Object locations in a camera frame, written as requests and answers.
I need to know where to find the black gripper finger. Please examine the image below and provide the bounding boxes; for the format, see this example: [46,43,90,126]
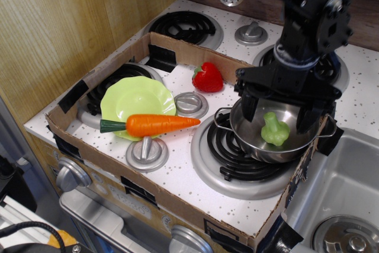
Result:
[241,94,259,122]
[296,103,326,134]

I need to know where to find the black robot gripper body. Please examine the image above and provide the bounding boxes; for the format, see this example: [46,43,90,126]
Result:
[235,57,342,109]

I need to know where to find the green toy broccoli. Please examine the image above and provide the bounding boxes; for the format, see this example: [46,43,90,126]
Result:
[261,111,290,146]

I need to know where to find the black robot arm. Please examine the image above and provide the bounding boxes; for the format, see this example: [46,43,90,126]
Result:
[235,0,352,133]

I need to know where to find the stainless steel pan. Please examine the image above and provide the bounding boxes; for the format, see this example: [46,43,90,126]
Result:
[214,99,337,164]

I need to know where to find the back right black burner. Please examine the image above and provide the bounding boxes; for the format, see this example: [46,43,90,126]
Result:
[252,45,349,93]

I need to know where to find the black burner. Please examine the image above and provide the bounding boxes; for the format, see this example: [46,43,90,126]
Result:
[252,45,349,93]
[77,63,163,130]
[191,113,298,200]
[143,11,224,50]

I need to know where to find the red toy strawberry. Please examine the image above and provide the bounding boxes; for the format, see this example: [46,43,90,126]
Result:
[192,62,223,92]

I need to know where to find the middle silver stove knob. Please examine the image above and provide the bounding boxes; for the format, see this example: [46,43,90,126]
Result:
[174,92,209,119]

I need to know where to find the front right black burner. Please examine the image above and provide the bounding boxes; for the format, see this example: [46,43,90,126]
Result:
[191,113,298,200]

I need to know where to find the back silver stove knob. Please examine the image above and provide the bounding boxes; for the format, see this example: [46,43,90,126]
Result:
[235,21,268,46]

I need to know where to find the silver toy sink basin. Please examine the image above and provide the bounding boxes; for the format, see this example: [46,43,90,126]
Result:
[287,129,378,252]

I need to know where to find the back left black burner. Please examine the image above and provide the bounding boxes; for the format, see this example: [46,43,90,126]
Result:
[143,11,224,50]

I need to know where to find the orange toy carrot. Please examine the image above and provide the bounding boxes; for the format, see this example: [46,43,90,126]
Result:
[100,114,201,137]

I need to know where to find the brown cardboard fence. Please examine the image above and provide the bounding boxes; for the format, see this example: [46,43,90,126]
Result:
[46,33,319,249]

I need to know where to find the light green plastic plate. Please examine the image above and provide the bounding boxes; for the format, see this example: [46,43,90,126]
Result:
[100,76,176,124]

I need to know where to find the silver pot lid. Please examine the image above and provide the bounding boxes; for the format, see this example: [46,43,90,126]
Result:
[311,215,378,252]

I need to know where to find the right silver oven knob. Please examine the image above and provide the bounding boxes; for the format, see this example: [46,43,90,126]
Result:
[169,225,213,253]

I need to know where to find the silver oven knob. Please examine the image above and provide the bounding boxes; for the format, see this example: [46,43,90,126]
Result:
[169,225,213,253]
[56,157,92,193]

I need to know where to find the front left black burner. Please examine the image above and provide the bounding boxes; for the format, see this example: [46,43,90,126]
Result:
[77,63,163,130]

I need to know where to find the left silver oven knob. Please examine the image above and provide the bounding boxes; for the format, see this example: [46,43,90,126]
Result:
[56,157,92,193]

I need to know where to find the orange yellow object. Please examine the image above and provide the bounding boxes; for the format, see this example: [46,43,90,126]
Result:
[47,230,77,249]

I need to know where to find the silver oven door handle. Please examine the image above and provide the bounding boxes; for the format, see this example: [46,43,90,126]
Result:
[59,190,151,252]

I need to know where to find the black braided cable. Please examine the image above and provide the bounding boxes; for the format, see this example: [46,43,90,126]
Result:
[0,221,68,253]

